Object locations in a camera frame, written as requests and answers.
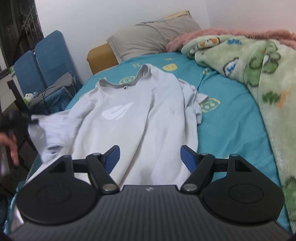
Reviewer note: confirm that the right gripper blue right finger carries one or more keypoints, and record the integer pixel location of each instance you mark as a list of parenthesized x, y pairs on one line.
[(200, 166)]

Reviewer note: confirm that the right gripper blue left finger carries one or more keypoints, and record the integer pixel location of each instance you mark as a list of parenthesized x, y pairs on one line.
[(100, 167)]

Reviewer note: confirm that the white t-shirt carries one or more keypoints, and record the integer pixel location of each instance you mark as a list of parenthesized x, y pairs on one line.
[(149, 118)]

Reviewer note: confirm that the person's left hand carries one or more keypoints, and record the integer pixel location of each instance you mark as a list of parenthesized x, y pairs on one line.
[(11, 143)]

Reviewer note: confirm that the small plush toy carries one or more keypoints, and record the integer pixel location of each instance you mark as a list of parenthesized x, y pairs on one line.
[(29, 97)]

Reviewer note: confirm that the teal smiley bed sheet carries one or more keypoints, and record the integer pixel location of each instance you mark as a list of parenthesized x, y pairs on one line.
[(231, 121)]

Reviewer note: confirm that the blue chair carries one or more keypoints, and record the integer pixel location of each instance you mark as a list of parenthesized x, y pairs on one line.
[(38, 69)]

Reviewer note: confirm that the grey cloth on chair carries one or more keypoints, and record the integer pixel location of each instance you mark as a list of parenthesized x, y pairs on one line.
[(66, 81)]

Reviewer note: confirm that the mustard yellow headboard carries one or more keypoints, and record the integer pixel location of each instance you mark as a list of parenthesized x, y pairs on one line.
[(101, 58)]

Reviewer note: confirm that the green cartoon fleece blanket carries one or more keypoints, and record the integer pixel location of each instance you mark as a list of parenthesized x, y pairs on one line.
[(267, 68)]

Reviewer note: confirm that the grey pillow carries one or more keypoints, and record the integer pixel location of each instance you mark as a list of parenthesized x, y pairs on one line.
[(150, 37)]

